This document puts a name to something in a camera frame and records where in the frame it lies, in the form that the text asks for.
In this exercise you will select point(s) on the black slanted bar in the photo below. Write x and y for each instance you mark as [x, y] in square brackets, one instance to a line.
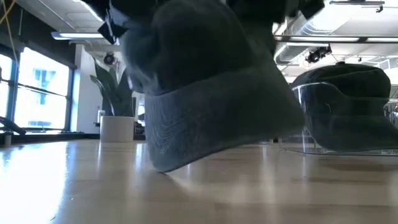
[11, 125]

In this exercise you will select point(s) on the white plant pot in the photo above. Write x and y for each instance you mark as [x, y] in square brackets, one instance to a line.
[117, 129]

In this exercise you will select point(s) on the dark green baseball cap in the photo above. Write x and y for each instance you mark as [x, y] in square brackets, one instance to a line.
[348, 118]
[211, 109]

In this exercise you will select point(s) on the window with dark frame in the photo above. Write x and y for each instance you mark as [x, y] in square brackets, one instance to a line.
[40, 93]

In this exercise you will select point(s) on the green snake plant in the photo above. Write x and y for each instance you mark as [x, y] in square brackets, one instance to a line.
[107, 93]

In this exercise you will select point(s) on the black ceiling camera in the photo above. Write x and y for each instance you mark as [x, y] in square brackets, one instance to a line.
[318, 53]

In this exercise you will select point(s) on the black ceiling spotlight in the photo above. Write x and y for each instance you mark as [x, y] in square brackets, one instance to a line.
[109, 58]

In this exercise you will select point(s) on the small grey cylinder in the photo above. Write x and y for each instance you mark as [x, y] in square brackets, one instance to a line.
[8, 139]

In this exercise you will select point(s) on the long ceiling light bar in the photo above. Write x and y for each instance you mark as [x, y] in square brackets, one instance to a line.
[326, 39]

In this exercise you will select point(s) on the large clear plastic bin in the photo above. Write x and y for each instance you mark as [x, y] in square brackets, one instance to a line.
[306, 146]

